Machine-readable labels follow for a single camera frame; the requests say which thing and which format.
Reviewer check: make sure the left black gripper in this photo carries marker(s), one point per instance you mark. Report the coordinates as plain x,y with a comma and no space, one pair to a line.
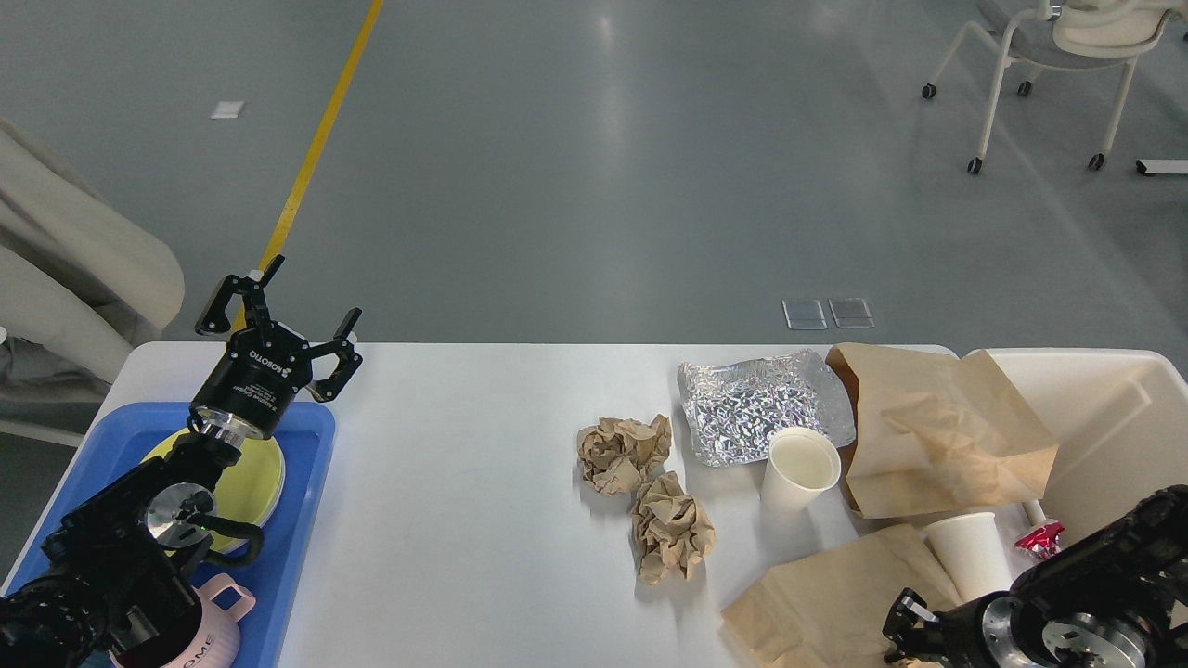
255,380

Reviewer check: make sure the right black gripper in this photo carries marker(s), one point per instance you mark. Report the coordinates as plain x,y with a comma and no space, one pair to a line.
976,634

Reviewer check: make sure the yellow plastic plate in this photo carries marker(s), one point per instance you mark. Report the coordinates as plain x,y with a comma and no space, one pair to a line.
252,478

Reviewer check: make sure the pink ceramic mug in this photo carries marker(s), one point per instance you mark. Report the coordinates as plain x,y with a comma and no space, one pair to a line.
218,626

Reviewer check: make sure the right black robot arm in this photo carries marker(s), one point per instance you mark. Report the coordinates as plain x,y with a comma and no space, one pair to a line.
1105,602

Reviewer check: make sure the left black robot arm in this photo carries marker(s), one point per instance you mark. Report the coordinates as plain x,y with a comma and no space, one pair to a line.
120,564

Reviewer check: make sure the lying white paper cup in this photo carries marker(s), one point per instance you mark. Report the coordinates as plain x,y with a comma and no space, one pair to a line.
971,551

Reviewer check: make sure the crushed red can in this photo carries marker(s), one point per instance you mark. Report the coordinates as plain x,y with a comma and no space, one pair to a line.
1044,541

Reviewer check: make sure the beige fabric cover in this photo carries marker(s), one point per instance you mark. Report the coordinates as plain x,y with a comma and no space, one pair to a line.
81,285

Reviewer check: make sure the large brown paper bag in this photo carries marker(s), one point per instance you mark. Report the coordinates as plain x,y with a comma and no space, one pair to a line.
936,434

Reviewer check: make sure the upright white paper cup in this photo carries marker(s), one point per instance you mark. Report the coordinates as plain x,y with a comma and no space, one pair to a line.
801,465

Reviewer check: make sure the lower crumpled brown paper ball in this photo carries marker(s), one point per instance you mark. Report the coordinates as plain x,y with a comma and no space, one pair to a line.
671,529

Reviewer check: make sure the crumpled brown paper ball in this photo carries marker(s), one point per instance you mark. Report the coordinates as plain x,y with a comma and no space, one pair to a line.
671,529
619,454

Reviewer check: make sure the crumpled aluminium foil sheet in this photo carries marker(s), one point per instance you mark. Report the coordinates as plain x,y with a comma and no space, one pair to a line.
734,410

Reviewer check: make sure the white plastic bin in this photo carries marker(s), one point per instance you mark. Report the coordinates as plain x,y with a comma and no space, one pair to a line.
1120,418

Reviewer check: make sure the right floor socket plate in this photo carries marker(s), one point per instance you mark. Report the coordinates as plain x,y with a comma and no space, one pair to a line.
851,312

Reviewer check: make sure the floor socket plate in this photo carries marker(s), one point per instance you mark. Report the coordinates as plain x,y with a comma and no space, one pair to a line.
804,314
851,312

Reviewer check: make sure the left floor socket plate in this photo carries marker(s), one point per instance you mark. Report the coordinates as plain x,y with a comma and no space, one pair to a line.
804,314

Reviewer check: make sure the upper crumpled brown paper ball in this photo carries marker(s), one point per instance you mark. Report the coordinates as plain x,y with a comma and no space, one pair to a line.
619,454

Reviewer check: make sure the white floor bar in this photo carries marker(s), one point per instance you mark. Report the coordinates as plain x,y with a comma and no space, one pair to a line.
1162,166

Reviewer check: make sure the white office chair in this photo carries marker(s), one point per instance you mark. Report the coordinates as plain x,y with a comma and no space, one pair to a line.
1061,36

